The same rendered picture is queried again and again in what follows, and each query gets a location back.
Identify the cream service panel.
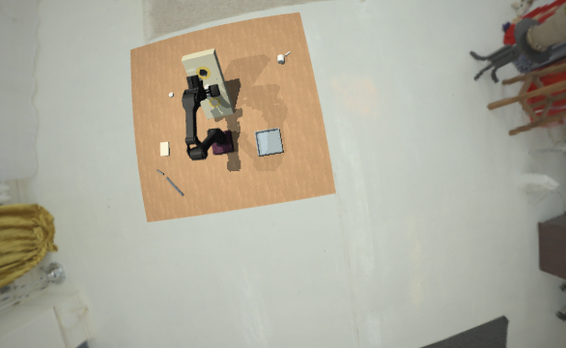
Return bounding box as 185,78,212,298
182,48,234,120

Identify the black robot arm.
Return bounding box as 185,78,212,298
182,74,227,160

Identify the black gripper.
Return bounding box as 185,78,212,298
200,84,220,101

